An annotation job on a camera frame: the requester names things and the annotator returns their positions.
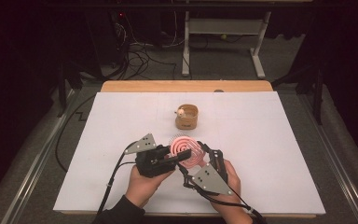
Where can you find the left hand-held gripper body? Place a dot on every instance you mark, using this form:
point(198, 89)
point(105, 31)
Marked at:
point(150, 163)

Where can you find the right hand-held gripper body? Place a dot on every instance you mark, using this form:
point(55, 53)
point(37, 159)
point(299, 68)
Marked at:
point(209, 180)

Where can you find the pink hairbrush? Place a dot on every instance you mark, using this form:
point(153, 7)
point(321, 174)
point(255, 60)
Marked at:
point(186, 149)

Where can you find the person's left hand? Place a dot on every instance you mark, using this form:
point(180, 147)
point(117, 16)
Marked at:
point(146, 186)

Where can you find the person's right hand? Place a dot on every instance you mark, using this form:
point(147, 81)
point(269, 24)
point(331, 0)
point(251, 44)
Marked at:
point(234, 199)

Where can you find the round wooden holder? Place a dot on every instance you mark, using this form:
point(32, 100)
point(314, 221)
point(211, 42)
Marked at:
point(186, 119)

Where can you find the small pale figurine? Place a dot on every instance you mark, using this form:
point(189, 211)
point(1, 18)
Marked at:
point(181, 112)

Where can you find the white table mat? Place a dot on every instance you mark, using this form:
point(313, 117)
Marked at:
point(261, 155)

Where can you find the wooden table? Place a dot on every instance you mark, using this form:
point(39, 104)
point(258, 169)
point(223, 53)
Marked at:
point(186, 86)

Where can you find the small yellow-green ball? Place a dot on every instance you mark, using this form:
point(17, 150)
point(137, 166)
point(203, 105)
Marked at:
point(223, 36)

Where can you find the black metal stand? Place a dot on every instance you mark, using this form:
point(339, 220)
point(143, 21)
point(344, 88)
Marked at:
point(313, 87)
point(66, 84)

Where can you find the dark computer case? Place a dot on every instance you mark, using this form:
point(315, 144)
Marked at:
point(108, 37)

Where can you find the silver floor rail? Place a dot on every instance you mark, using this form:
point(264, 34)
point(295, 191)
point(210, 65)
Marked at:
point(40, 155)
point(335, 155)

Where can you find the white desk frame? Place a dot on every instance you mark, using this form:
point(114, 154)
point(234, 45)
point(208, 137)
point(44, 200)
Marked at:
point(227, 26)

